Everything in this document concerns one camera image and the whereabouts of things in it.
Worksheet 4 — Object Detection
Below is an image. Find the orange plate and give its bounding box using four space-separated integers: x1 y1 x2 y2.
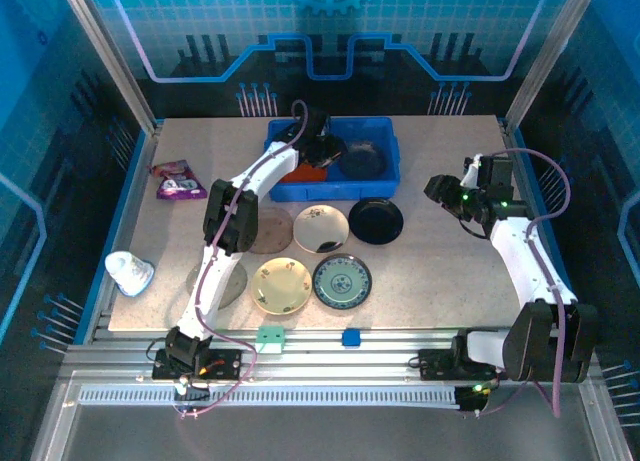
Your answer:
278 161 330 185

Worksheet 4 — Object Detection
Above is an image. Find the white plate with blue flowers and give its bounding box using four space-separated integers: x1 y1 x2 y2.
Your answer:
292 203 350 254

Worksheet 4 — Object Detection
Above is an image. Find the black plate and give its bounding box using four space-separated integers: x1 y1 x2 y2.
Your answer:
347 197 405 246

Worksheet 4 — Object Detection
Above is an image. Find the blue patterned ceramic plate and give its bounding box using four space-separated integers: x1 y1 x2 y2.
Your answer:
312 252 374 311

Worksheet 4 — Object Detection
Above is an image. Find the yellow floral plate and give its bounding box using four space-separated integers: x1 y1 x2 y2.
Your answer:
251 257 313 316

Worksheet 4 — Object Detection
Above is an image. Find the blue plastic bin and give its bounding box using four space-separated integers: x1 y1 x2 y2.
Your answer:
263 116 402 202

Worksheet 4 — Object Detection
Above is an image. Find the purple snack bag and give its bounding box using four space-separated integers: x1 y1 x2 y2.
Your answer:
148 159 209 201

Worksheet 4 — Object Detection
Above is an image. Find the small black electronics box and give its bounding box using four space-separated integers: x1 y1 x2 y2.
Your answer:
172 374 211 402
453 380 496 415

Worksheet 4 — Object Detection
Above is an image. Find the white blue ceramic cup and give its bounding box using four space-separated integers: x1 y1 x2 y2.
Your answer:
104 250 156 299

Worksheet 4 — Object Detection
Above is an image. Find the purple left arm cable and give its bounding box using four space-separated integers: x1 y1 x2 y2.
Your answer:
177 99 309 421

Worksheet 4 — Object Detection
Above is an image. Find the aluminium frame post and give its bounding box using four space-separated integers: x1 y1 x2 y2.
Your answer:
54 0 164 135
503 0 604 132

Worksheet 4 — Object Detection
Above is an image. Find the green block on rail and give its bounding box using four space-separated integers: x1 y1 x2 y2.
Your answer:
255 325 286 355

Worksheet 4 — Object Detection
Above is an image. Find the aluminium rail frame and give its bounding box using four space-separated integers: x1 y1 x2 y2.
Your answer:
59 325 601 412

